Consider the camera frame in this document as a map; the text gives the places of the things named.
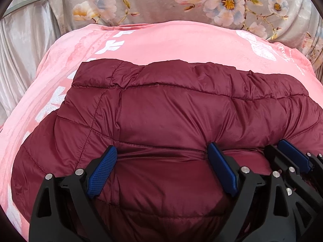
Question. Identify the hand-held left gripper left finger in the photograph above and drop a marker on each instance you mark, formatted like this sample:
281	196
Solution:
102	174

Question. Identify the pink printed blanket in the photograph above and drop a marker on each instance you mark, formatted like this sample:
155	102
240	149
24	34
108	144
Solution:
176	42

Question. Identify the white satin curtain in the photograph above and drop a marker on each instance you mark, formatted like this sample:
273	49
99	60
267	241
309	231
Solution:
25	55

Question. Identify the grey metal rail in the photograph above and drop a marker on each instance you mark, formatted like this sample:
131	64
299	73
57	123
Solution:
25	5

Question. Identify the maroon puffer jacket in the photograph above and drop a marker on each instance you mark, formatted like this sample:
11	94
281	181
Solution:
164	116

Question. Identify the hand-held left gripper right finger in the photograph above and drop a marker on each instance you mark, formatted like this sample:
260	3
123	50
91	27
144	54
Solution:
222	167

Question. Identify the grey floral cloth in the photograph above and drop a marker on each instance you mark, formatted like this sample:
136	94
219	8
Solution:
151	2

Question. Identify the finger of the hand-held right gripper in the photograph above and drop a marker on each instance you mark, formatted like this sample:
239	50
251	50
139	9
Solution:
297	184
294	153

